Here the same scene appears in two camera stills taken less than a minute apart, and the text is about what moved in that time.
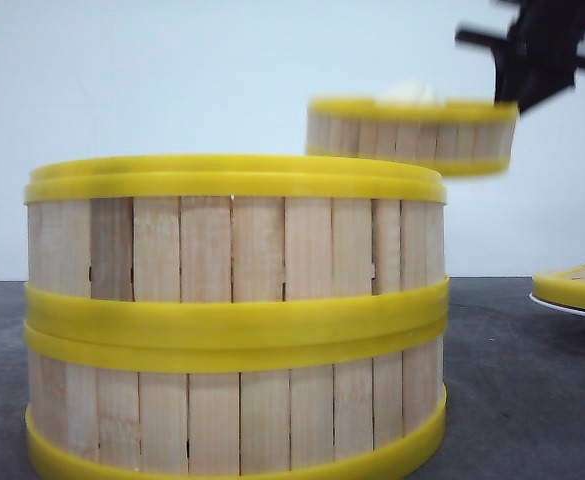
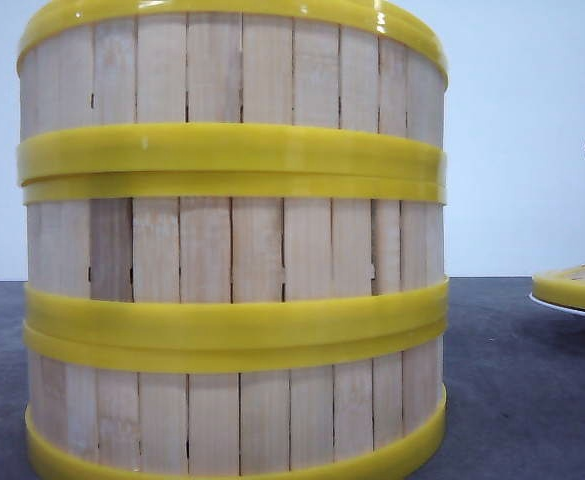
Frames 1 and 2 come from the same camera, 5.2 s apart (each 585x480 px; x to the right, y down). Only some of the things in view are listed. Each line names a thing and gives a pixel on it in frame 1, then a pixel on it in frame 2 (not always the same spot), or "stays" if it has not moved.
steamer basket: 454,137 -> 233,89
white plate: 572,311 stays
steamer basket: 234,244 stays
